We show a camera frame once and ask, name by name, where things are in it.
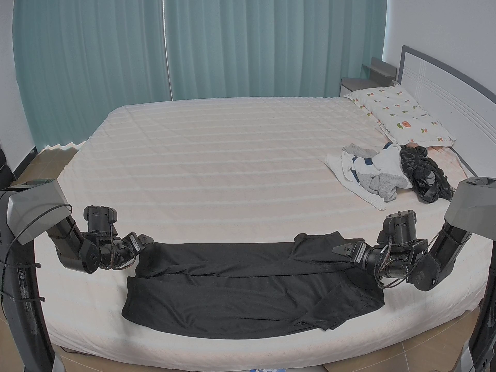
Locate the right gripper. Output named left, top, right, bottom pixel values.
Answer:
left=354, top=241, right=383, bottom=277

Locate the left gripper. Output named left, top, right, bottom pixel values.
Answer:
left=125, top=232, right=143, bottom=256

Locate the black T-shirt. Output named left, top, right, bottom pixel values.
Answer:
left=121, top=231, right=385, bottom=340

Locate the pile of clothes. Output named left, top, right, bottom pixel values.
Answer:
left=324, top=143, right=414, bottom=212

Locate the bed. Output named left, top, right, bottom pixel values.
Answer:
left=33, top=45, right=496, bottom=368

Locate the black garment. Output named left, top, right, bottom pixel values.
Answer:
left=399, top=144, right=455, bottom=204

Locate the white printed pillow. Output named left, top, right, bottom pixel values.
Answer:
left=344, top=84, right=456, bottom=148

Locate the grey bedside table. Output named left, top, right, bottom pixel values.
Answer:
left=340, top=57, right=398, bottom=98

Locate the blue-green curtain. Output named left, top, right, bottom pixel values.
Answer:
left=163, top=0, right=389, bottom=101
left=12, top=0, right=173, bottom=151

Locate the black cable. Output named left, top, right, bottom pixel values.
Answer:
left=0, top=203, right=73, bottom=274

